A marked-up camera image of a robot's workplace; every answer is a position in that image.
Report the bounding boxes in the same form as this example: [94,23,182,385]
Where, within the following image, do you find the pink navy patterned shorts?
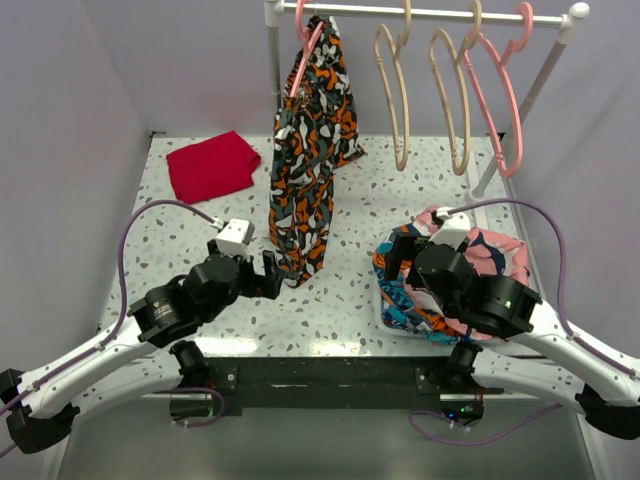
[404,227,530,341]

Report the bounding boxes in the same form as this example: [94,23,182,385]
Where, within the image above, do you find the beige wooden hanger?
[373,0,413,172]
[429,0,484,176]

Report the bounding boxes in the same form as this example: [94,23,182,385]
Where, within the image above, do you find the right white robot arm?
[385,233,639,440]

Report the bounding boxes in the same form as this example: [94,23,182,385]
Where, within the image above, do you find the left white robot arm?
[1,239,282,454]

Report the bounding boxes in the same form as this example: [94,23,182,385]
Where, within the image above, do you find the blue orange patterned shorts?
[372,222,461,346]

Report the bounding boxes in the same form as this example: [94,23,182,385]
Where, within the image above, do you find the orange black camo shorts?
[268,15,365,288]

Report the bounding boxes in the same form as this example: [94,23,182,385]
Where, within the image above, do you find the right pink hanger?
[463,1,535,179]

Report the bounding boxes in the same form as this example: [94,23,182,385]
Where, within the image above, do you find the pink hanger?
[289,0,323,98]
[463,1,535,179]

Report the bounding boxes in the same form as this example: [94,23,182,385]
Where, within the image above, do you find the left pink hanger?
[289,0,323,98]

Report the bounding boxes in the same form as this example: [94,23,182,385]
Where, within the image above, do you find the white plastic basket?
[372,285,427,337]

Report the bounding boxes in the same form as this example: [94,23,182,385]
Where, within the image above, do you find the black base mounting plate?
[178,356,486,416]

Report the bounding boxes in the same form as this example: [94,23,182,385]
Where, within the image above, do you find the red folded cloth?
[166,131,261,204]

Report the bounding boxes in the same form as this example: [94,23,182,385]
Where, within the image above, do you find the white clothes rack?
[264,1,590,202]

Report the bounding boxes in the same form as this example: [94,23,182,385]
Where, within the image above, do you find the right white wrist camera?
[430,207,472,250]

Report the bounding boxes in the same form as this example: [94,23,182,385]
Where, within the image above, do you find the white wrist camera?
[430,207,472,250]
[216,218,255,246]

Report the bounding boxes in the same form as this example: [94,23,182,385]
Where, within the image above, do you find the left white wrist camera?
[216,218,255,246]

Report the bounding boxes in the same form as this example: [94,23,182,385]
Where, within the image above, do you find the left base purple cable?
[172,386,226,429]

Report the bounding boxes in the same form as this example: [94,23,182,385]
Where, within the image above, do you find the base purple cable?
[407,402,566,447]
[172,386,226,429]

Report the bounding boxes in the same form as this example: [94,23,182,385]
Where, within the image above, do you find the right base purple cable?
[407,402,566,447]

